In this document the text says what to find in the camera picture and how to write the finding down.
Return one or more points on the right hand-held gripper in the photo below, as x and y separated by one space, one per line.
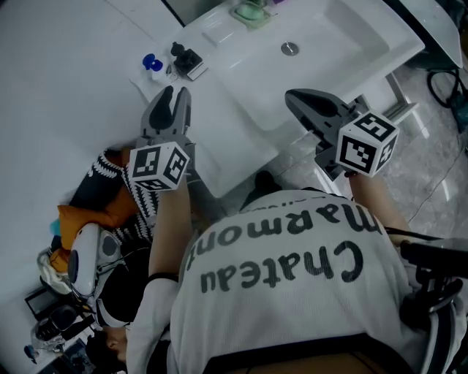
362 149

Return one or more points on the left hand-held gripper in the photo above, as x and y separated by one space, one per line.
157 166

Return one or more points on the small blue white bottle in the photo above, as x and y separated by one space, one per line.
153 65

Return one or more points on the person's right forearm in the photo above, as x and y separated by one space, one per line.
376 204

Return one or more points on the person's left forearm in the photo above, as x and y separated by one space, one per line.
170 233

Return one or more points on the clear plastic piece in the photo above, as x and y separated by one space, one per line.
172 69

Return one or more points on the black knob on white box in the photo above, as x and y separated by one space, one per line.
188 60

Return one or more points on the white vanity cabinet with sink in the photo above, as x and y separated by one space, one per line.
256 91

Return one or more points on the metal sink drain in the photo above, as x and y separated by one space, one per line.
290 48

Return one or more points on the person's leg in black trousers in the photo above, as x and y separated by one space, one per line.
261 190

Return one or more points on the black white striped knit cloth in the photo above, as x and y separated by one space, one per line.
144 204

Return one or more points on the black cushion with white zigzag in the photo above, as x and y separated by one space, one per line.
95 186

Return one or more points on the orange cushion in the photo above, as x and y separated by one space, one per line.
117 208

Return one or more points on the black framed mirror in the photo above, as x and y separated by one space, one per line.
204 9

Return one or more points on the dark green white bathtub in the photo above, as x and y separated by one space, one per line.
435 25

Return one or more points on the teal cloth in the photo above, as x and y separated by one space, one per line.
55 227

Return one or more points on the white grey handheld device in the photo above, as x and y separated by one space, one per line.
86 252

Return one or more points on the black chest-mounted device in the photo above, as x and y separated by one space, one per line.
431 255

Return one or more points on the white printed t-shirt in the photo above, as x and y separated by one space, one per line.
292 303

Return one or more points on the small black monitor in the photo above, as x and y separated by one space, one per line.
41 303

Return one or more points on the clear bottle with blue cap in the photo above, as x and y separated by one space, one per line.
30 352

